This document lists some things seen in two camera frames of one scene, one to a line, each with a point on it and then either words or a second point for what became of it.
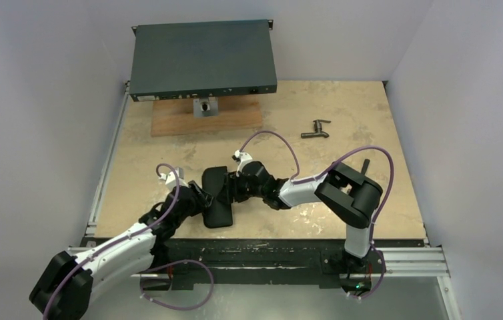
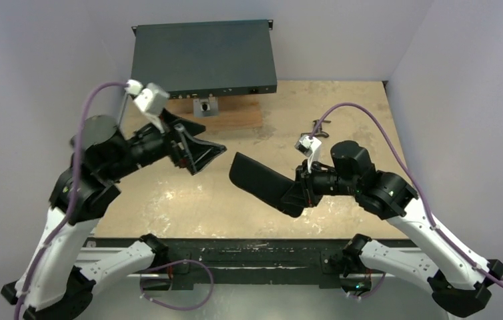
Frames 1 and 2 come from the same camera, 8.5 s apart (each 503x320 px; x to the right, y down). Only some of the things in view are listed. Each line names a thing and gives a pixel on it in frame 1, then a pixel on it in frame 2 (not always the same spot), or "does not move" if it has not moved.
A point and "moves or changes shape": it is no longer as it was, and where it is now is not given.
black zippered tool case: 219,214 moves or changes shape
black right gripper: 235,186 → 302,187
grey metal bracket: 205,107 does not move
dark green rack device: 202,59 does not move
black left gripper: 199,205 → 198,153
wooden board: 170,117 does not move
